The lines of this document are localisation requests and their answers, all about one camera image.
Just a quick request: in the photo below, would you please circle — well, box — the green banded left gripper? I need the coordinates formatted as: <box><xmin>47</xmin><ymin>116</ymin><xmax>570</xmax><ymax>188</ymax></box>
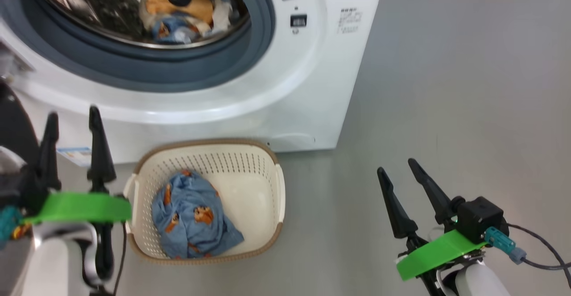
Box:
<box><xmin>22</xmin><ymin>105</ymin><xmax>132</xmax><ymax>283</ymax></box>

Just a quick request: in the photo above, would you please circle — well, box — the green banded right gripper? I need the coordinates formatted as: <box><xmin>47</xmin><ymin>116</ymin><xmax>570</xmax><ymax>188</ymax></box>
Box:
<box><xmin>377</xmin><ymin>158</ymin><xmax>489</xmax><ymax>296</ymax></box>

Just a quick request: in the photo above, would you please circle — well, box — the black round glass washer door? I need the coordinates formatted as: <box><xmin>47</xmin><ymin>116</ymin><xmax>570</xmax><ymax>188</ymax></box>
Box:
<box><xmin>0</xmin><ymin>82</ymin><xmax>41</xmax><ymax>225</ymax></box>

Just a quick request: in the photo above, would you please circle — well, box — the blue bear-print garment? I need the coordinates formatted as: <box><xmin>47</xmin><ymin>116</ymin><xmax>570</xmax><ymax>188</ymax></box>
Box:
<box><xmin>151</xmin><ymin>170</ymin><xmax>245</xmax><ymax>259</ymax></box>

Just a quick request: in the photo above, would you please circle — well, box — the garment with large orange print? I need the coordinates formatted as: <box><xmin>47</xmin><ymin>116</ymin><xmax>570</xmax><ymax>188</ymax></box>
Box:
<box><xmin>143</xmin><ymin>0</ymin><xmax>215</xmax><ymax>44</ymax></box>

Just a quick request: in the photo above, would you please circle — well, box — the cream perforated laundry basket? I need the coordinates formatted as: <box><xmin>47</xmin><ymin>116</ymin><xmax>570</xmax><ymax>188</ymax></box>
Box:
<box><xmin>123</xmin><ymin>138</ymin><xmax>286</xmax><ymax>265</ymax></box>

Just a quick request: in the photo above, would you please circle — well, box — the white front-load washing machine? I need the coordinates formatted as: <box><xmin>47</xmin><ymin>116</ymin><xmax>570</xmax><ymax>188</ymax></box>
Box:
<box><xmin>0</xmin><ymin>0</ymin><xmax>387</xmax><ymax>165</ymax></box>

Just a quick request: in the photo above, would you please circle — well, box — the blue white energy label sticker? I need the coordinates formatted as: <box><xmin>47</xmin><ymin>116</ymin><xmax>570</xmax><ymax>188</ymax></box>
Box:
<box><xmin>57</xmin><ymin>147</ymin><xmax>92</xmax><ymax>167</ymax></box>

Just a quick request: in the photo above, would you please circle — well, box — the printed instruction text label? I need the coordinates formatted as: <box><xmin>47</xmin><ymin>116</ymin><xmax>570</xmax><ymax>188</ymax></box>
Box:
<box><xmin>339</xmin><ymin>8</ymin><xmax>363</xmax><ymax>34</ymax></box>

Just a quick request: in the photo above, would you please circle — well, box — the teal right camera connector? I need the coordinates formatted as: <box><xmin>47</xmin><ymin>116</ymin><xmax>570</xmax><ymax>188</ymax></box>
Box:
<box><xmin>484</xmin><ymin>227</ymin><xmax>527</xmax><ymax>264</ymax></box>

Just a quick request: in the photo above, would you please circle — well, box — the teal camera connector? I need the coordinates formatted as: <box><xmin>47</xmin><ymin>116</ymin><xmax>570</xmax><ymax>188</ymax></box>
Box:
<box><xmin>484</xmin><ymin>227</ymin><xmax>527</xmax><ymax>264</ymax></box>
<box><xmin>0</xmin><ymin>207</ymin><xmax>23</xmax><ymax>245</ymax></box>

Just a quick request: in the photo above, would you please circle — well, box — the teal left camera connector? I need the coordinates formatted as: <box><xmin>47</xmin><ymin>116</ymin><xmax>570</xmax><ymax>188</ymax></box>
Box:
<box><xmin>0</xmin><ymin>207</ymin><xmax>23</xmax><ymax>245</ymax></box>

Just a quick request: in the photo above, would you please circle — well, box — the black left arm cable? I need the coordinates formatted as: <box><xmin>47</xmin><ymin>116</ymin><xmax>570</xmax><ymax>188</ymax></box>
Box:
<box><xmin>112</xmin><ymin>222</ymin><xmax>128</xmax><ymax>296</ymax></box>

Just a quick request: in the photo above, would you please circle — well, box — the black right camera cable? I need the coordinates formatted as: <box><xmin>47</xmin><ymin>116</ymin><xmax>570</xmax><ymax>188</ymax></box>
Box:
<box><xmin>506</xmin><ymin>224</ymin><xmax>571</xmax><ymax>288</ymax></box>

